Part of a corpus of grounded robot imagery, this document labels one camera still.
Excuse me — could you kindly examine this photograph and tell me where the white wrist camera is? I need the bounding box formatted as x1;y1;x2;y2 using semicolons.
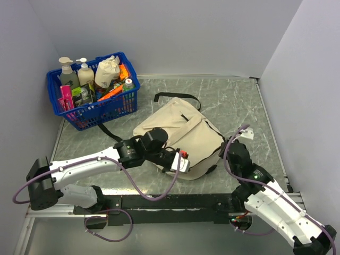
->
238;127;254;140
170;150;190;173

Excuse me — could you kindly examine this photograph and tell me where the cream pump bottle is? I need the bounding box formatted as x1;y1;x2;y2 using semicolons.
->
76;57;95;86

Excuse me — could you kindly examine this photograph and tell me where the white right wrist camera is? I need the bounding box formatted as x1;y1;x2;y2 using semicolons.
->
238;127;254;140

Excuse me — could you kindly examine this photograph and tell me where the blue plastic basket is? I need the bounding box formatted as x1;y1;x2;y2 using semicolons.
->
46;52;140;131

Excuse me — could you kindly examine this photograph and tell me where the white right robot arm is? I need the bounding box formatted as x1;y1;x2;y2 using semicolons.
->
219;141;337;254

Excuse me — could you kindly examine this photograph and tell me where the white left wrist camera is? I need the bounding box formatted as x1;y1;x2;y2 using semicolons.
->
170;150;190;173

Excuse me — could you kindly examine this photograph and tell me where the orange package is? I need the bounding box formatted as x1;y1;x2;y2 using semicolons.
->
98;64;129;101

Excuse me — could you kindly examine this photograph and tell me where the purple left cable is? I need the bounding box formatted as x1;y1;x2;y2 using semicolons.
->
12;151;184;242

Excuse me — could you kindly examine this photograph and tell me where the green pump bottle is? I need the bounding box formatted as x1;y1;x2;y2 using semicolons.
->
58;57;80;90

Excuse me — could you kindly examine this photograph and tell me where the pink box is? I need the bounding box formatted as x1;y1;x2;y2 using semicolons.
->
58;85;74;111

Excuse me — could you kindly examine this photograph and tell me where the aluminium rail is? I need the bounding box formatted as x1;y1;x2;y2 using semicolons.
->
25;192;306;218

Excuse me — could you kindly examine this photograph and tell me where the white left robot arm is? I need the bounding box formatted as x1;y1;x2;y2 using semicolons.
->
26;127;184;214

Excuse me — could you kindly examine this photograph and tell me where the beige canvas backpack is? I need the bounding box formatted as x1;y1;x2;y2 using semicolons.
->
113;94;225;181

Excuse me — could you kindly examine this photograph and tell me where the beige cloth pouch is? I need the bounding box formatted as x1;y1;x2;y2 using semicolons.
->
95;55;120;89

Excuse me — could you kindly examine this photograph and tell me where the black green box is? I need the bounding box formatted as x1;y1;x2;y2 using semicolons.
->
71;83;97;108

